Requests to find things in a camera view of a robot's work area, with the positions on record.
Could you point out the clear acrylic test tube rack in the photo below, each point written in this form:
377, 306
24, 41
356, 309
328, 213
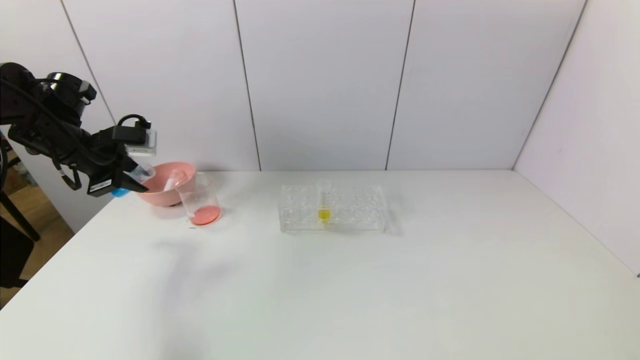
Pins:
300, 220

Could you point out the test tube with blue pigment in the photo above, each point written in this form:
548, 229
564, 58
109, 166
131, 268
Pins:
145, 172

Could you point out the clear glass beaker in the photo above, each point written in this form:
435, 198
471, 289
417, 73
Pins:
205, 215

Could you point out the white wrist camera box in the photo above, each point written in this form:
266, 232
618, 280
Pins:
145, 146

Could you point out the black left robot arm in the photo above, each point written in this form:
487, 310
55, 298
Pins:
25, 97

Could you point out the test tube with red pigment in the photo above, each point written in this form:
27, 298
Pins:
174, 180

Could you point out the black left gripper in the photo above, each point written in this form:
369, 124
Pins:
109, 180

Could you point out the pink plastic bowl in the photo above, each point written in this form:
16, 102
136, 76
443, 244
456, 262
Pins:
170, 195

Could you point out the test tube with yellow pigment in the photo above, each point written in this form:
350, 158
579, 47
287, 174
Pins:
324, 215

